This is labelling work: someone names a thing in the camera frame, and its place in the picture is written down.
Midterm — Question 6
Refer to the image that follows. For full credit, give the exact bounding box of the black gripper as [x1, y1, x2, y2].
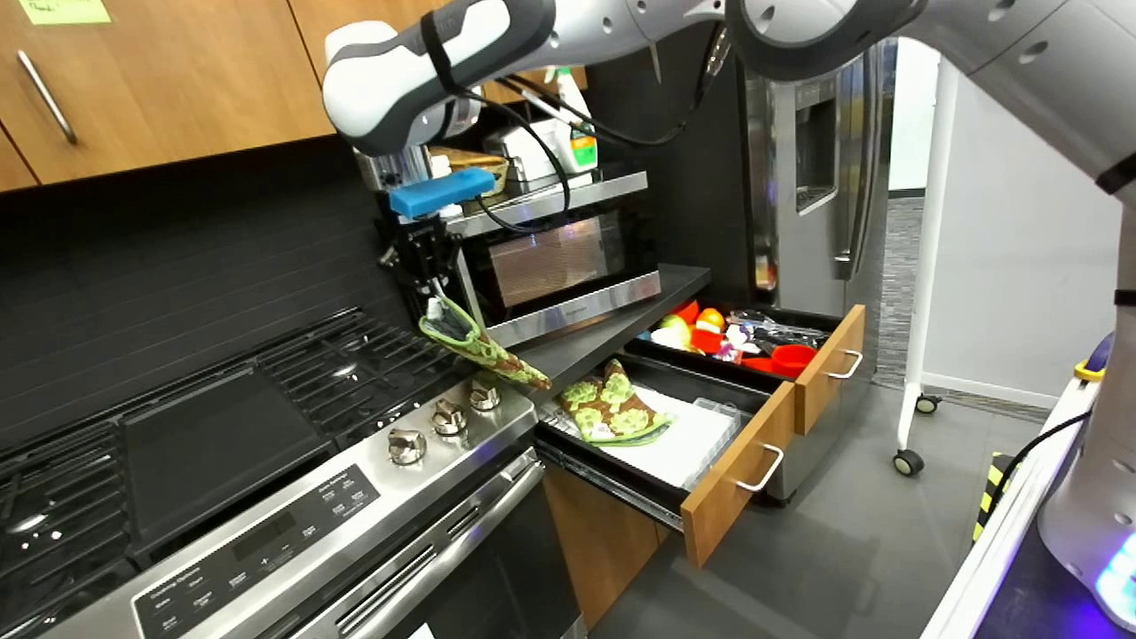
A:
[378, 211, 460, 313]

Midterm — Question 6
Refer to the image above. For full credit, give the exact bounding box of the green patterned oven mitt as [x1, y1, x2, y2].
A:
[414, 291, 554, 397]

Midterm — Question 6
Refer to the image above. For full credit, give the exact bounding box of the white robot base table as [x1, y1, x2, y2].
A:
[918, 377, 1136, 639]

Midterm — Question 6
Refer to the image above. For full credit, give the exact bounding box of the artichoke print oven mitt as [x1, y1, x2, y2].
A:
[554, 354, 674, 448]

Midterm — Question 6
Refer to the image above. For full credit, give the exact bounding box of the wooden drawer with white liner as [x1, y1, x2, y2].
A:
[528, 347, 802, 572]

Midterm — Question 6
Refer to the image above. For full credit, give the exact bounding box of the wooden drawer with toys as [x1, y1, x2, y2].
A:
[623, 294, 870, 507]

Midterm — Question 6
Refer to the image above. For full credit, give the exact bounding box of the silver stove knob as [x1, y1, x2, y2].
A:
[383, 422, 430, 468]
[425, 393, 472, 439]
[460, 377, 507, 414]

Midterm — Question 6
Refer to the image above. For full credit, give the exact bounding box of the stainless black microwave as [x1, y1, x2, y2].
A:
[371, 162, 667, 360]

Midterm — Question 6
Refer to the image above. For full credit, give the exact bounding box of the white green spray bottle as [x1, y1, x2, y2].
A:
[547, 64, 602, 177]

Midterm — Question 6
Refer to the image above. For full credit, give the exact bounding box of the stainless gas stove range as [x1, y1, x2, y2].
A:
[0, 303, 582, 639]

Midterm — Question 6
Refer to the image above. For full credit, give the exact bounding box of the wooden lower cabinet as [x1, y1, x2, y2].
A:
[534, 464, 676, 631]

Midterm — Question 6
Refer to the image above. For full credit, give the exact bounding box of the wooden upper cabinet door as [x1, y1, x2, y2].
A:
[0, 130, 37, 200]
[283, 0, 453, 56]

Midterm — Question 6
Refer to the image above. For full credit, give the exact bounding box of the white purple toy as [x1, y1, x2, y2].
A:
[720, 317, 759, 364]

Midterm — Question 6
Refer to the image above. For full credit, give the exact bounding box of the white liner sheet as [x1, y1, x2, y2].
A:
[588, 382, 751, 494]

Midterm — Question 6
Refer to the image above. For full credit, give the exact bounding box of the wooden cabinet door with note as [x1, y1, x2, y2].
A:
[0, 0, 339, 190]

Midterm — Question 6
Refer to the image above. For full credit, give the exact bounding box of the large red measuring cup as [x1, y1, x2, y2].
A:
[759, 338, 818, 382]

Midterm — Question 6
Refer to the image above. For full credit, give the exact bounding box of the stainless steel refrigerator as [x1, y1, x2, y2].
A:
[740, 39, 899, 393]

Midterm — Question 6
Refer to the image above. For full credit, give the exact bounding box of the yellow sticky note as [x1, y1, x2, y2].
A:
[12, 0, 114, 31]

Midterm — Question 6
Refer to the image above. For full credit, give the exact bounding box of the white rolling board stand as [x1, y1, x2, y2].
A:
[889, 31, 1127, 480]

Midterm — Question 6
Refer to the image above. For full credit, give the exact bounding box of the yellow black hazard tape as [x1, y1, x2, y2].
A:
[967, 450, 1011, 547]

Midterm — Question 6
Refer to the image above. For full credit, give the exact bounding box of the yellow blue clamp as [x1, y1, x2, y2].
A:
[1069, 329, 1119, 391]

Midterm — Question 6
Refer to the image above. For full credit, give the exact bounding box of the blue wrist camera cover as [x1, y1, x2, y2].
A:
[385, 168, 500, 225]

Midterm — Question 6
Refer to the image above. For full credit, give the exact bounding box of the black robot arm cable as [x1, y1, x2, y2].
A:
[472, 20, 738, 222]

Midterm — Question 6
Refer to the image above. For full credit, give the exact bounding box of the silver drawer handle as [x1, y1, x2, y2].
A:
[735, 439, 791, 497]
[823, 345, 867, 382]

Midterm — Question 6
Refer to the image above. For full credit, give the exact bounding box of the black floor cable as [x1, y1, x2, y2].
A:
[1002, 413, 1093, 480]

